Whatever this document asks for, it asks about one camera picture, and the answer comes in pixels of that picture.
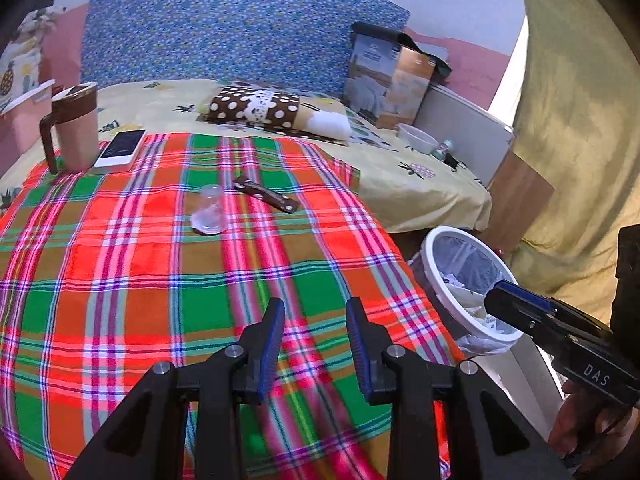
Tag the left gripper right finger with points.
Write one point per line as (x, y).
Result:
(368, 341)

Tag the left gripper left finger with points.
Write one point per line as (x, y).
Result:
(253, 381)

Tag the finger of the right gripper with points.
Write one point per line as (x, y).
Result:
(525, 311)
(554, 342)

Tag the clear plastic bin liner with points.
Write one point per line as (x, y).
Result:
(467, 289)

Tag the wooden board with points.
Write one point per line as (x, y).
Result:
(519, 195)

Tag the red green plaid cloth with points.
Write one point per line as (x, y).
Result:
(102, 276)

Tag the yellow patterned bedsheet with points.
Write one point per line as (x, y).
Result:
(404, 189)

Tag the clear plastic cup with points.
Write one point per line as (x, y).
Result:
(208, 217)

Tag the small black object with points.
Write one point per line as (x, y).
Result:
(451, 162)

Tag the white bedside cabinet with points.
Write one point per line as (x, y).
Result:
(478, 139)

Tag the small green bottle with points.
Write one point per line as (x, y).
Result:
(442, 149)

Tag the brown snack bar wrapper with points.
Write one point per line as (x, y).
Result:
(272, 198)

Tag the olive green curtain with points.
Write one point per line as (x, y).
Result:
(577, 125)

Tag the white plastic bowl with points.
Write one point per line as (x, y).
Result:
(416, 139)

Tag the white smartphone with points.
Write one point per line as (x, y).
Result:
(120, 154)

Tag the brown bedding package box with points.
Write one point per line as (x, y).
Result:
(388, 75)

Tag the brown polka dot pillow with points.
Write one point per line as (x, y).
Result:
(278, 109)

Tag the pink brown lidded mug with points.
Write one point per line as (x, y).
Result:
(74, 117)

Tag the blue patterned headboard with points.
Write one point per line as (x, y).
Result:
(302, 44)

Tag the pineapple print bedding bundle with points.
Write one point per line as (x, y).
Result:
(23, 66)

